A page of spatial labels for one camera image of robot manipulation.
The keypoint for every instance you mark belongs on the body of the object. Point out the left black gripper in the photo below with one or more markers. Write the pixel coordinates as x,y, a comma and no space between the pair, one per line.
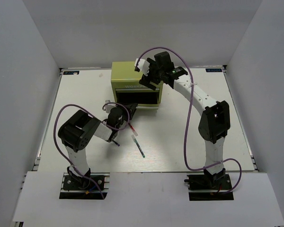
131,107

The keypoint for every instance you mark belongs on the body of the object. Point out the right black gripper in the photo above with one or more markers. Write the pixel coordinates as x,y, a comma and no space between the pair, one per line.
146,81

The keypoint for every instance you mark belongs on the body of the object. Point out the red gel pen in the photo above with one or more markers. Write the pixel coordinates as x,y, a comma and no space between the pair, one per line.
133,130

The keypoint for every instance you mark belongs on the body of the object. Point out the green gel pen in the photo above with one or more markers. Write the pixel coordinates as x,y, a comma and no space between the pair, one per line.
138,146

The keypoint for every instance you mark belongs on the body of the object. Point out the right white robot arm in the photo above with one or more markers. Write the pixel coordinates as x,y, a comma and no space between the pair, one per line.
215,116

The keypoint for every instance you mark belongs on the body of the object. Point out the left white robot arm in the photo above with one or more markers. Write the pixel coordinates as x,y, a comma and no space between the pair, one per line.
77,132

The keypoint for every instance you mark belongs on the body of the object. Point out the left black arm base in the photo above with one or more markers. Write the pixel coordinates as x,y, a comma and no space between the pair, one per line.
73,190

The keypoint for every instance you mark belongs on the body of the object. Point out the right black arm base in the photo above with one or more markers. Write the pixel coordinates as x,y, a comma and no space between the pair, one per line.
200,188

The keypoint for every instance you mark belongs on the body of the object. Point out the green metal tool chest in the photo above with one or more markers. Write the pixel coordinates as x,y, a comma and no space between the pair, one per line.
124,76

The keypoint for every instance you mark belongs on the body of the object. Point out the right blue corner label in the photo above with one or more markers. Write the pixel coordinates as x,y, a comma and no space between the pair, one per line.
213,70

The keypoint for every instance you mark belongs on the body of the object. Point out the blue corner label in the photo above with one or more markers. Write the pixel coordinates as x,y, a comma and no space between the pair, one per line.
213,70
71,72

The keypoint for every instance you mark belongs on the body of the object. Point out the left blue corner label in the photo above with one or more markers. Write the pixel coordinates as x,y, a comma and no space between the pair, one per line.
71,72

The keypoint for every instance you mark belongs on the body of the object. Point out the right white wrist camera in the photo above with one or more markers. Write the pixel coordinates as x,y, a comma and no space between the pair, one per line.
141,65

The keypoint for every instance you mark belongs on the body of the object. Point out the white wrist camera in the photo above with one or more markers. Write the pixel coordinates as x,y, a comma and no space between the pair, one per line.
108,106
141,65

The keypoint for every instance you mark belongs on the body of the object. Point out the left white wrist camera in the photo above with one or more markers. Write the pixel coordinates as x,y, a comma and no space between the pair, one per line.
108,106

